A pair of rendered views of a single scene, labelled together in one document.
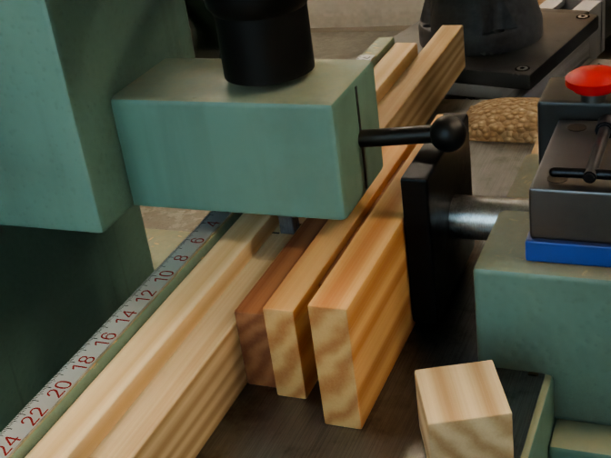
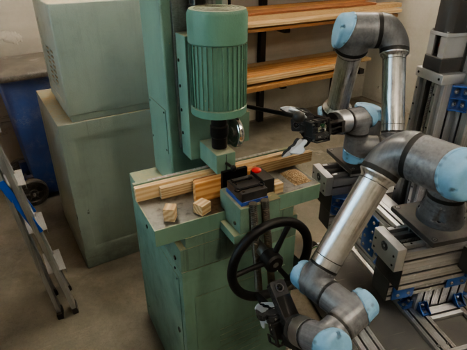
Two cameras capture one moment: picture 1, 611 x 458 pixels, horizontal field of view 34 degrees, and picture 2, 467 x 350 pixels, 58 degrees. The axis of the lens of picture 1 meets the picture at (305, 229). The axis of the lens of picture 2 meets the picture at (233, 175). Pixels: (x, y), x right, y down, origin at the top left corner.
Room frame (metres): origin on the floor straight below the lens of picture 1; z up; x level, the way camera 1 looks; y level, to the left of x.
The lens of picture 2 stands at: (-0.45, -0.79, 1.63)
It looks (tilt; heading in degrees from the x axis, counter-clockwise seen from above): 29 degrees down; 37
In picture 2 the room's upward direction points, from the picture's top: straight up
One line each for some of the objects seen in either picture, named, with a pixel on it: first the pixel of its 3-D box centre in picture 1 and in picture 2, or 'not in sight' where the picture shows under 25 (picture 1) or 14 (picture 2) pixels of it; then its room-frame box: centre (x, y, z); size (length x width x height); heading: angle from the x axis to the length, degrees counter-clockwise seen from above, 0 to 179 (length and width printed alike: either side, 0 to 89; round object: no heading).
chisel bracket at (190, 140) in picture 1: (251, 144); (217, 156); (0.55, 0.02, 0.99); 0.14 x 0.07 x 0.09; 64
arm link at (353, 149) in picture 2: not in sight; (359, 146); (0.85, -0.35, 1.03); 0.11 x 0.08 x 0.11; 124
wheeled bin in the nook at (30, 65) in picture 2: not in sight; (45, 126); (1.00, 1.97, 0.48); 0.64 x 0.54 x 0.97; 160
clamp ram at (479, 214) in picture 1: (492, 218); (238, 185); (0.50, -0.10, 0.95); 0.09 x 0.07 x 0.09; 154
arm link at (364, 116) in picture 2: not in sight; (358, 119); (0.84, -0.34, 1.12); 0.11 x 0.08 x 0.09; 154
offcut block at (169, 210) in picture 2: not in sight; (169, 212); (0.28, -0.01, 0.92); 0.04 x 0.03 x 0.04; 32
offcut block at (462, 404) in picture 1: (463, 420); (201, 206); (0.37, -0.06, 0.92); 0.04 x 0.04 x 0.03; 89
